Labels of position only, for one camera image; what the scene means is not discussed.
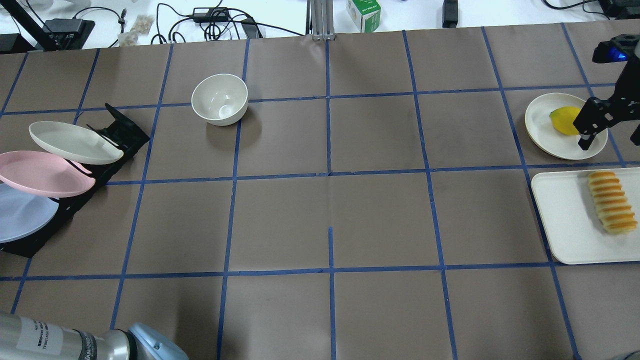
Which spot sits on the aluminium frame post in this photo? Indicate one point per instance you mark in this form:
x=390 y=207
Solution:
x=320 y=20

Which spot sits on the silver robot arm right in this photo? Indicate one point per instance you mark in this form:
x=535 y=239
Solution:
x=622 y=48

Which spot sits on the black power adapter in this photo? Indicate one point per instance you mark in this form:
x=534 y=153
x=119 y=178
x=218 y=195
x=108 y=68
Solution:
x=210 y=14

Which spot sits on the cream bowl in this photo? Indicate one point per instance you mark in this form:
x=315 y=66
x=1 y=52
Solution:
x=220 y=99

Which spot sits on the black dish rack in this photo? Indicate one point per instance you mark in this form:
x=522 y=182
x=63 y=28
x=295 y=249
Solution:
x=126 y=135

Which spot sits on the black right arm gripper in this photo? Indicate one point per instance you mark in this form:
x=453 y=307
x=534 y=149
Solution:
x=601 y=116

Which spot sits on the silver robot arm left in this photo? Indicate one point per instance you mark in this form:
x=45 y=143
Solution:
x=22 y=338

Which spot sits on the cream plate in rack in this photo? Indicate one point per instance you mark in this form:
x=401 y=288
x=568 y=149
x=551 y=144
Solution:
x=74 y=143

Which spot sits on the cream rectangular tray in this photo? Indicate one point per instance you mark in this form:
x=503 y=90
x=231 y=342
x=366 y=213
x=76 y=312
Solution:
x=573 y=230

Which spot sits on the yellow lemon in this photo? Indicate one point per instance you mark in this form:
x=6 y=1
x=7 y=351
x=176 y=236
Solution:
x=562 y=119

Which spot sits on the ridged bread roll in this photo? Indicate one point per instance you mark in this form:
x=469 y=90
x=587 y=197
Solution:
x=610 y=202

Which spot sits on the light blue plate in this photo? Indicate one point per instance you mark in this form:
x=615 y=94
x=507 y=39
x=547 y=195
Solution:
x=23 y=214

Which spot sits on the cream round plate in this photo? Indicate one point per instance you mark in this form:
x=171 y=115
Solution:
x=539 y=127

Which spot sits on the pink plate in rack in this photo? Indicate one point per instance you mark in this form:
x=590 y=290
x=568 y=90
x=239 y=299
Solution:
x=43 y=174

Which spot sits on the green white carton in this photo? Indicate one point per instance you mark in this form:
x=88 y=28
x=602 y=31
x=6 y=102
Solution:
x=365 y=14

